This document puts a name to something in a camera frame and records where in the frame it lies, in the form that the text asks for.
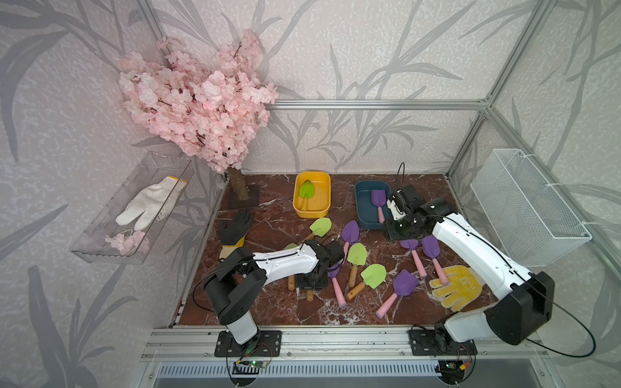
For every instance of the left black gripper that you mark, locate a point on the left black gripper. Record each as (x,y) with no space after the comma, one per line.
(302,283)

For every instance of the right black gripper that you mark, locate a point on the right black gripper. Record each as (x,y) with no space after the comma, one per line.
(392,234)

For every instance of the purple shovel pink handle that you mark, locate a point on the purple shovel pink handle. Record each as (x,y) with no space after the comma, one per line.
(411,245)
(379,199)
(350,235)
(431,249)
(332,275)
(404,284)

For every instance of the yellow plastic storage box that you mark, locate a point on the yellow plastic storage box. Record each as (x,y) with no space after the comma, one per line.
(317,205)

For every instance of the large green shovel blue tip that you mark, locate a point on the large green shovel blue tip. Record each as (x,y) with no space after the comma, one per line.
(306,192)

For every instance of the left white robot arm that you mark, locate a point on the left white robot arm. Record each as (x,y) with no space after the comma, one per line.
(235,285)

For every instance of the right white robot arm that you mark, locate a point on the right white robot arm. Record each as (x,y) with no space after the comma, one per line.
(524,299)

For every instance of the dark teal storage box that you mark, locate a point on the dark teal storage box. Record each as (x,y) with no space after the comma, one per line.
(367,214)

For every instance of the yellow dotted work glove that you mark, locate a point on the yellow dotted work glove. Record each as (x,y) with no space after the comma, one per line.
(464,286)

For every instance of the black and yellow glove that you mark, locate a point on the black and yellow glove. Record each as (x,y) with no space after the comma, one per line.
(232,233)

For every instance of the white cotton glove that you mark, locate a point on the white cotton glove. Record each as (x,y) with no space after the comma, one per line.
(153,203)

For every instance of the pink cherry blossom tree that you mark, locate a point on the pink cherry blossom tree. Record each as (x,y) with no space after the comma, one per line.
(212,113)

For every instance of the pink blossom sprig on shelf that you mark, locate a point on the pink blossom sprig on shelf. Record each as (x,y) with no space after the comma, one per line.
(129,242)

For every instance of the aluminium front rail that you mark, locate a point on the aluminium front rail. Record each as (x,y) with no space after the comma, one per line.
(324,343)

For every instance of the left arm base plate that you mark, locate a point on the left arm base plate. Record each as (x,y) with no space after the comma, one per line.
(263,344)

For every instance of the white wire mesh basket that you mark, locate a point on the white wire mesh basket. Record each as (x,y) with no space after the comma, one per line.
(533,221)

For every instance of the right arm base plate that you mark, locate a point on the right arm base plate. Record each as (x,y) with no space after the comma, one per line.
(437,343)

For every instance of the clear acrylic wall shelf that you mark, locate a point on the clear acrylic wall shelf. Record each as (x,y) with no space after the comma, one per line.
(127,227)

